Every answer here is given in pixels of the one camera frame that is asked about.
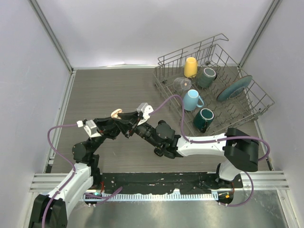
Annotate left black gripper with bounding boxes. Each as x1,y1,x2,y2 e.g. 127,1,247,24
89,114,121,154

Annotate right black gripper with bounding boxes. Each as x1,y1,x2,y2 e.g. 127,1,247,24
113,110,161,148

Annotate beige earbud charging case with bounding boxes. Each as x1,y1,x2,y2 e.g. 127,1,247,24
111,109,122,119

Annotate black earbud charging case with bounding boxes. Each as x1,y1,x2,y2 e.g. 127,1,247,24
154,148,164,157

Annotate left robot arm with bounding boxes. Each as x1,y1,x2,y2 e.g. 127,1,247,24
29,117,120,228

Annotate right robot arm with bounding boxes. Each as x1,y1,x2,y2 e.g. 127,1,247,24
114,111,259,188

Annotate clear glass cup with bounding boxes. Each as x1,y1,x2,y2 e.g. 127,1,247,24
173,77,192,92

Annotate light blue mug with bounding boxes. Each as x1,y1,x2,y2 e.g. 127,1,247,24
183,89,204,111

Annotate dark teal mug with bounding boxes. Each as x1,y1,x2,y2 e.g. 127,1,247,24
193,108,214,133

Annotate yellow cup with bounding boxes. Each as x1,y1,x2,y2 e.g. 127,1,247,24
184,57,198,78

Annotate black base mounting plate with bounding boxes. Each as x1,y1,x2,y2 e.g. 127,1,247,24
101,172,243,195

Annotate dark grey-green mug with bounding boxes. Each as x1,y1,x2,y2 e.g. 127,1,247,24
197,67,216,88

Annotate teal blue plate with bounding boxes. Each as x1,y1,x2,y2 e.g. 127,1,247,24
217,75,253,102

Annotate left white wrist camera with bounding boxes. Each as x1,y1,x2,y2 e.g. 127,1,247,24
76,120,101,138

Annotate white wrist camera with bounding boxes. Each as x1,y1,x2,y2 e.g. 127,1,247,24
76,120,101,138
136,103,154,126

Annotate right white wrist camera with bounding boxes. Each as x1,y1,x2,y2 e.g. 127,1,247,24
136,103,154,126

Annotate grey wire dish rack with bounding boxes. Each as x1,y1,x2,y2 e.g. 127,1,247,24
153,33,275,136

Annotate white perforated cable strip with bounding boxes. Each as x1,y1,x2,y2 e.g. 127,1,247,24
78,192,219,201

